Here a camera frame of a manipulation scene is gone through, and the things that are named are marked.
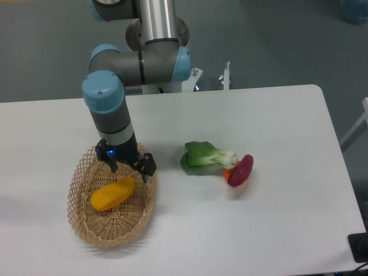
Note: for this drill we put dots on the orange carrot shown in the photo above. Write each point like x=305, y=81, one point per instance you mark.
x=228, y=172

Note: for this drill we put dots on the yellow mango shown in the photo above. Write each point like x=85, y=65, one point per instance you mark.
x=112, y=194

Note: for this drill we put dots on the purple sweet potato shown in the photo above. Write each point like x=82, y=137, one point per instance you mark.
x=241, y=172

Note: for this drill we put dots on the white frame at right edge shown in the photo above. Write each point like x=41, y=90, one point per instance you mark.
x=355, y=130

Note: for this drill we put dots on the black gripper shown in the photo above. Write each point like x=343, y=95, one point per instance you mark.
x=126, y=153

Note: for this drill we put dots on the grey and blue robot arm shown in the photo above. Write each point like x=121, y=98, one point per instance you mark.
x=161, y=60

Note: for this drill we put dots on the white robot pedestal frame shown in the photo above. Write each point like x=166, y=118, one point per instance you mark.
x=187, y=86

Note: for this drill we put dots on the black device at table edge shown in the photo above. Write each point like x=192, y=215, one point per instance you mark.
x=358, y=246

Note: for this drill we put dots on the green bok choy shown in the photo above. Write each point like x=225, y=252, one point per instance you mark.
x=202, y=154

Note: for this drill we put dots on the blue object top right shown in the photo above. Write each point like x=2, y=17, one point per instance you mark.
x=355, y=11

